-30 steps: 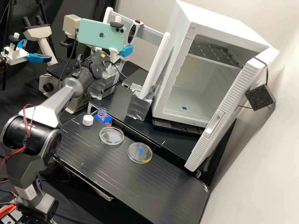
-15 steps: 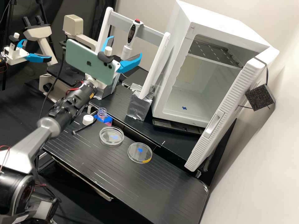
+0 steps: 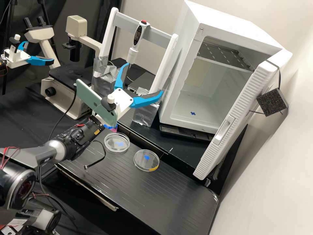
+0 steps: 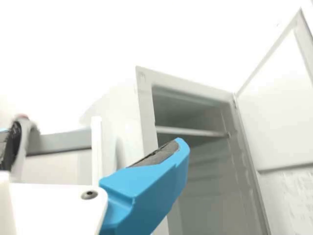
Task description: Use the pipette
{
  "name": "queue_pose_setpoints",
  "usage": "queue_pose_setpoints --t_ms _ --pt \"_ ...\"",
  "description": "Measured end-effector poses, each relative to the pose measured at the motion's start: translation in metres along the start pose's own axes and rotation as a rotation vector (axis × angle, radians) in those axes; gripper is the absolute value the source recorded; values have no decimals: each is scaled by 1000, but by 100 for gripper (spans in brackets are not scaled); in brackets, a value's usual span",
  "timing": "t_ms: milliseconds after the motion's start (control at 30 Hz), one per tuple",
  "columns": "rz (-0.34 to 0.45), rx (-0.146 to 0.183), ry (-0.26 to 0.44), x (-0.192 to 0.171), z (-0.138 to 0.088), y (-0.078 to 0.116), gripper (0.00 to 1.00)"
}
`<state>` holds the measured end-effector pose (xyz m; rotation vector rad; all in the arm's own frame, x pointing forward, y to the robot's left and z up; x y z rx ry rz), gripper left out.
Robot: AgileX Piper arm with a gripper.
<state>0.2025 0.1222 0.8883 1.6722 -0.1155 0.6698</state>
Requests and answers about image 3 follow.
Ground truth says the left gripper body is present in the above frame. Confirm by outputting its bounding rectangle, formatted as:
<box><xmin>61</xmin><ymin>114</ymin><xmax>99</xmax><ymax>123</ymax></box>
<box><xmin>3</xmin><ymin>47</ymin><xmax>31</xmax><ymax>69</ymax></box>

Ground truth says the right wrist camera phone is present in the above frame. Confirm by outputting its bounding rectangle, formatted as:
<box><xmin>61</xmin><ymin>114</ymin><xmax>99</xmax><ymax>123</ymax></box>
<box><xmin>76</xmin><ymin>78</ymin><xmax>119</xmax><ymax>127</ymax></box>

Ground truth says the cream microscope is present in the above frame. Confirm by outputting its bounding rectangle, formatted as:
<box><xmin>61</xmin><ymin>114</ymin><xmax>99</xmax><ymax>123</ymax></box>
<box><xmin>23</xmin><ymin>15</ymin><xmax>104</xmax><ymax>120</ymax></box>

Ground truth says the pipette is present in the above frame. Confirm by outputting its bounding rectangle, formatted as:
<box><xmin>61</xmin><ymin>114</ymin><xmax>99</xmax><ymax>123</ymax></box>
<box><xmin>126</xmin><ymin>20</ymin><xmax>150</xmax><ymax>72</ymax></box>

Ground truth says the white pipette stand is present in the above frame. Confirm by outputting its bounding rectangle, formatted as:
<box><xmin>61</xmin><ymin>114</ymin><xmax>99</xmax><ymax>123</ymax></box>
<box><xmin>92</xmin><ymin>7</ymin><xmax>179</xmax><ymax>128</ymax></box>

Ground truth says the incubator door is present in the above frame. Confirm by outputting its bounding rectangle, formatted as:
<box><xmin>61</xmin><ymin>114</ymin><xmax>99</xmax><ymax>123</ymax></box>
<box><xmin>192</xmin><ymin>50</ymin><xmax>293</xmax><ymax>181</ymax></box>

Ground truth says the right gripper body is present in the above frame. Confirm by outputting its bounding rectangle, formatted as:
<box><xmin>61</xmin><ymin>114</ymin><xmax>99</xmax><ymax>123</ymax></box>
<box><xmin>108</xmin><ymin>88</ymin><xmax>134</xmax><ymax>121</ymax></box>

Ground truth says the black pole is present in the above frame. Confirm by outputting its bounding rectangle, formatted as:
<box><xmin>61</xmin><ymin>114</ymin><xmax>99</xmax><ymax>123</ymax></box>
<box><xmin>2</xmin><ymin>0</ymin><xmax>15</xmax><ymax>95</ymax></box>

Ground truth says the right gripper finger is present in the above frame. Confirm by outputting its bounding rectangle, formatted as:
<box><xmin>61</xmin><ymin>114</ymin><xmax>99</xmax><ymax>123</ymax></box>
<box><xmin>113</xmin><ymin>62</ymin><xmax>130</xmax><ymax>90</ymax></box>
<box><xmin>129</xmin><ymin>90</ymin><xmax>164</xmax><ymax>109</ymax></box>

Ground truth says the white incubator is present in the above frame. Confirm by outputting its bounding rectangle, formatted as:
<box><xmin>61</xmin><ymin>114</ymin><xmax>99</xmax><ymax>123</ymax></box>
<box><xmin>157</xmin><ymin>0</ymin><xmax>283</xmax><ymax>135</ymax></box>

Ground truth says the petri dish lid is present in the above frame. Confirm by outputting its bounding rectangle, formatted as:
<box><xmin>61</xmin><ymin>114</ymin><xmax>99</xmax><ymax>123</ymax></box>
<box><xmin>133</xmin><ymin>149</ymin><xmax>160</xmax><ymax>172</ymax></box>

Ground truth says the black platform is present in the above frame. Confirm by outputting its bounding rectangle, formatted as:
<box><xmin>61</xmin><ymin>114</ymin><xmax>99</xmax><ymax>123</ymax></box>
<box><xmin>55</xmin><ymin>133</ymin><xmax>220</xmax><ymax>235</ymax></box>
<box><xmin>109</xmin><ymin>58</ymin><xmax>247</xmax><ymax>196</ymax></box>

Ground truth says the petri dish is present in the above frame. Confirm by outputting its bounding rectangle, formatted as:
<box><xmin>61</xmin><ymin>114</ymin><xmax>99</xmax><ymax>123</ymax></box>
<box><xmin>103</xmin><ymin>132</ymin><xmax>130</xmax><ymax>154</ymax></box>

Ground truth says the black cable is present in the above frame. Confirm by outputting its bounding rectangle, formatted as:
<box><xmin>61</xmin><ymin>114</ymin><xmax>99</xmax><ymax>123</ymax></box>
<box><xmin>84</xmin><ymin>140</ymin><xmax>106</xmax><ymax>170</ymax></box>
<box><xmin>48</xmin><ymin>83</ymin><xmax>78</xmax><ymax>142</ymax></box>

